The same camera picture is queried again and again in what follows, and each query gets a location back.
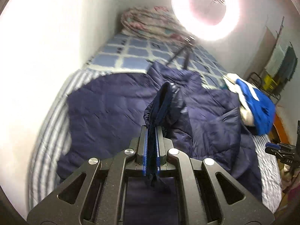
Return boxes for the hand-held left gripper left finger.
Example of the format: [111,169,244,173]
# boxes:
[27,125,150,225]

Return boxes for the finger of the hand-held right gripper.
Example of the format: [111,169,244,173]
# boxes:
[265,142,285,156]

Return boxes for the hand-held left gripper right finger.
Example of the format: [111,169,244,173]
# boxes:
[155,126,275,225]

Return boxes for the navy puffer jacket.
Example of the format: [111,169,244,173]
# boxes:
[57,61,263,225]

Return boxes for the black clothes rack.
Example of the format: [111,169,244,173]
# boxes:
[248,16,299,102]

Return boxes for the dark hanging clothes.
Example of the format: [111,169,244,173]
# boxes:
[278,46,298,83]

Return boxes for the white fuzzy cloth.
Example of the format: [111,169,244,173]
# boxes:
[281,163,296,193]

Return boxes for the blue and white jacket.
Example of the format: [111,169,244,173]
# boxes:
[221,73,276,136]

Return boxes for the yellow crate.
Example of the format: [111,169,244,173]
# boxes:
[262,74,278,91]

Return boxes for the striped hanging towel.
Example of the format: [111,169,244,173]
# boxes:
[267,44,285,76]

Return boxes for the striped bed sheet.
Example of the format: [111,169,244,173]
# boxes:
[28,70,283,215]

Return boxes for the black tripod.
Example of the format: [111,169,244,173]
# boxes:
[167,37,195,70]

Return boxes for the blue checked bed sheet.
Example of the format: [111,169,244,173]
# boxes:
[84,31,230,91]

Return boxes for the floral quilt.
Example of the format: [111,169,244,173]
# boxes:
[121,7,195,43]

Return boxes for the ring light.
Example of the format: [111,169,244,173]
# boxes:
[171,0,242,41]

